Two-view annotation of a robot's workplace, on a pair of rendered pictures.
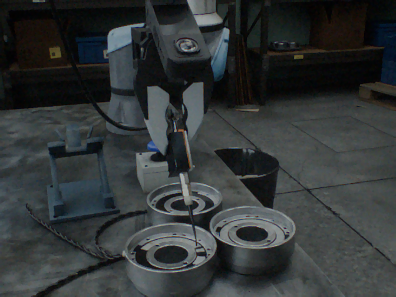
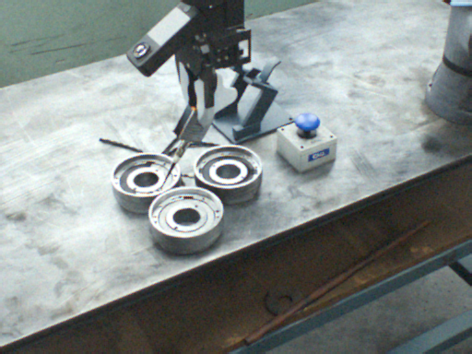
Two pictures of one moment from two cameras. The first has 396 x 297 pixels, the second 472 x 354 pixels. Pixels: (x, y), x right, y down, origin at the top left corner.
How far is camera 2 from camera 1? 100 cm
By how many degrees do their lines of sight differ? 69
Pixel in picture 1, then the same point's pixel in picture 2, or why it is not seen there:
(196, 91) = (200, 87)
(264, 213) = (219, 218)
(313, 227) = not seen: outside the picture
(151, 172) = (281, 137)
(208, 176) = (337, 183)
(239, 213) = (217, 204)
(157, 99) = (183, 75)
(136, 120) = (435, 93)
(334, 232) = not seen: outside the picture
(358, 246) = not seen: outside the picture
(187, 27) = (161, 37)
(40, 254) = (161, 128)
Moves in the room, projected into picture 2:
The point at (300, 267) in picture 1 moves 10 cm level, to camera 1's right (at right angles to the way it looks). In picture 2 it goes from (173, 263) to (187, 318)
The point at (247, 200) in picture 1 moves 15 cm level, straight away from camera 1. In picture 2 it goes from (289, 218) to (388, 208)
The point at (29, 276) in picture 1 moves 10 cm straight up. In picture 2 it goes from (135, 132) to (129, 83)
